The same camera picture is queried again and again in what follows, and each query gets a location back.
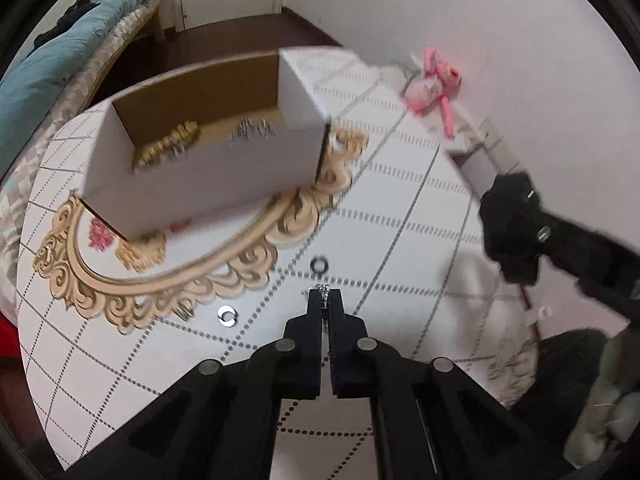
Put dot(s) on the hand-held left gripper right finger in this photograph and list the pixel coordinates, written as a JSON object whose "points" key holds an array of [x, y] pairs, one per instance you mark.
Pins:
{"points": [[336, 305]]}

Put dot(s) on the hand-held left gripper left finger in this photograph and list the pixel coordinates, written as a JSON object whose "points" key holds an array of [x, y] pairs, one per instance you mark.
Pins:
{"points": [[315, 305]]}

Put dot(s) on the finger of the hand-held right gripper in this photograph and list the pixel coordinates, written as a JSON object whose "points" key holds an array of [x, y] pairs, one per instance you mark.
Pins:
{"points": [[515, 257], [510, 200]]}

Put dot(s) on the white cardboard box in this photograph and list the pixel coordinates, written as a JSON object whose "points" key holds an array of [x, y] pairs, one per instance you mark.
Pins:
{"points": [[215, 170]]}

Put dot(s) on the small silver jewelry piece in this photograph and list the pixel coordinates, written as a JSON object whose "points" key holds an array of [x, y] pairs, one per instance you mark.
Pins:
{"points": [[185, 312]]}

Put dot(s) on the dark metal washer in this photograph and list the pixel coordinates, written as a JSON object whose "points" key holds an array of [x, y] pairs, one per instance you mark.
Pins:
{"points": [[319, 264]]}

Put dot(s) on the white printed tablecloth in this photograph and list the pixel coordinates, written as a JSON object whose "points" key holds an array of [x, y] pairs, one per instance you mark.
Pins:
{"points": [[390, 240]]}

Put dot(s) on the dark round stool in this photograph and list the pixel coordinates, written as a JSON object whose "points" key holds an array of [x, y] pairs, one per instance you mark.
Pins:
{"points": [[560, 375]]}

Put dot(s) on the pink plush toy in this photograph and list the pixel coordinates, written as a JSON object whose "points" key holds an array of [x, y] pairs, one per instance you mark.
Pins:
{"points": [[432, 85]]}

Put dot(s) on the grey fluffy cloth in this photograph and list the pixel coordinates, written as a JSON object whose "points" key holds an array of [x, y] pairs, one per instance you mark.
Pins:
{"points": [[605, 405]]}

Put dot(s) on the pile of silver screws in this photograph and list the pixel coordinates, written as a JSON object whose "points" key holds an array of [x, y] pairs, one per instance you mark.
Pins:
{"points": [[252, 127]]}

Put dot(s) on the red cloth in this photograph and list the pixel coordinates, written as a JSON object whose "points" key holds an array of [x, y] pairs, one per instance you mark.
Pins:
{"points": [[7, 337]]}

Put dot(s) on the blue blanket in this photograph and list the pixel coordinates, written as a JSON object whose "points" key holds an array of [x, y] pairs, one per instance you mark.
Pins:
{"points": [[60, 55]]}

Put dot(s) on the black garment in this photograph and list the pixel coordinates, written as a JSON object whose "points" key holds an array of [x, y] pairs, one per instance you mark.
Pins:
{"points": [[67, 17]]}

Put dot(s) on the white wall socket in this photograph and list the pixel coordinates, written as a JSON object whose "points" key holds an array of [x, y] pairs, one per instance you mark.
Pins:
{"points": [[489, 135]]}

